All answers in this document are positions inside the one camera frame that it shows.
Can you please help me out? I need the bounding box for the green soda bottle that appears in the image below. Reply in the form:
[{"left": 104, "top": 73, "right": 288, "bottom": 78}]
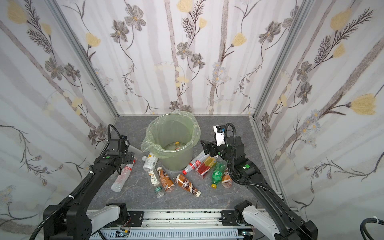
[{"left": 211, "top": 162, "right": 226, "bottom": 189}]

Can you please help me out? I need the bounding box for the clear water bottle red cap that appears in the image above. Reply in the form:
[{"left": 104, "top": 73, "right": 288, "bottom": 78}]
[{"left": 111, "top": 163, "right": 134, "bottom": 193}]

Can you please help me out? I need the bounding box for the brown milk-tea bottle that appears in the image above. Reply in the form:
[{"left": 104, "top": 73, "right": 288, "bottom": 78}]
[{"left": 221, "top": 169, "right": 233, "bottom": 189}]

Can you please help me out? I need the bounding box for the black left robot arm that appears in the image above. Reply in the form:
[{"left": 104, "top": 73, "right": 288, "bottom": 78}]
[{"left": 30, "top": 125, "right": 135, "bottom": 240}]

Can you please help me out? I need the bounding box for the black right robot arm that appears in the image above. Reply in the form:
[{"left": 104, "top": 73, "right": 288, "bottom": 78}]
[{"left": 201, "top": 123, "right": 318, "bottom": 240}]

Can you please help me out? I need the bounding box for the green plastic bin liner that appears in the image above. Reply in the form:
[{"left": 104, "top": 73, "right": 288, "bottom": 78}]
[{"left": 141, "top": 112, "right": 201, "bottom": 159}]

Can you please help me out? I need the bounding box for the red yellow juice bottle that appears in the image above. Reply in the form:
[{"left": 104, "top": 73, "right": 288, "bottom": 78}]
[{"left": 196, "top": 157, "right": 217, "bottom": 179}]

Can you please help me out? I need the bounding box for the white bottle yellow arrow label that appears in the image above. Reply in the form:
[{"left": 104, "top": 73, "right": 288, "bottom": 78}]
[{"left": 142, "top": 153, "right": 158, "bottom": 172}]

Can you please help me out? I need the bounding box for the white bottle red label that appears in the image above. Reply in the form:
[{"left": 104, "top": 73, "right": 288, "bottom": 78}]
[{"left": 182, "top": 151, "right": 209, "bottom": 175}]

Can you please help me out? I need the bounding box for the small clear cream-label bottle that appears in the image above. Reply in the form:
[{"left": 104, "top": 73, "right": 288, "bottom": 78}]
[{"left": 148, "top": 170, "right": 161, "bottom": 186}]

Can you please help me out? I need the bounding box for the brown coffee bottle centre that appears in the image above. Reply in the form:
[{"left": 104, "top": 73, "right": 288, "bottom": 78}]
[{"left": 176, "top": 174, "right": 201, "bottom": 198}]

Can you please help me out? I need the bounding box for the small green-label clear bottle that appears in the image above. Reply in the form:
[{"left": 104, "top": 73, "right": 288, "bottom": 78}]
[{"left": 155, "top": 186, "right": 165, "bottom": 198}]

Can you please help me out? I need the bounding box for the brown tea bottle left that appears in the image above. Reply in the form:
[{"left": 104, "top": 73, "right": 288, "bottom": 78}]
[{"left": 157, "top": 167, "right": 175, "bottom": 193}]

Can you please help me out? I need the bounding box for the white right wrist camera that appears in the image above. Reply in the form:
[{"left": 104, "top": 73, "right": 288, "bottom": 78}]
[{"left": 213, "top": 125, "right": 226, "bottom": 147}]

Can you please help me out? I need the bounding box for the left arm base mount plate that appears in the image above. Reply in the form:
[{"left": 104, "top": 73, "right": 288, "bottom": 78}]
[{"left": 122, "top": 211, "right": 144, "bottom": 228}]

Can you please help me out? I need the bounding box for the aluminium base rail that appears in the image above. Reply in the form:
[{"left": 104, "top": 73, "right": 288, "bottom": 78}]
[{"left": 86, "top": 208, "right": 301, "bottom": 240}]

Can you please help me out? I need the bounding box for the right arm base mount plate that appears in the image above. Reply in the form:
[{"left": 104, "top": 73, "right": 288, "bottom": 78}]
[{"left": 220, "top": 210, "right": 240, "bottom": 227}]

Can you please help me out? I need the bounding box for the white slotted cable duct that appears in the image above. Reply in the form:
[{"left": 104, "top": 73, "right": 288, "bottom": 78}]
[{"left": 90, "top": 229, "right": 244, "bottom": 240}]

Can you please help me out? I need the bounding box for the black cable far right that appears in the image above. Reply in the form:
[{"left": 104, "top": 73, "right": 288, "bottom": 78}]
[{"left": 359, "top": 216, "right": 384, "bottom": 240}]

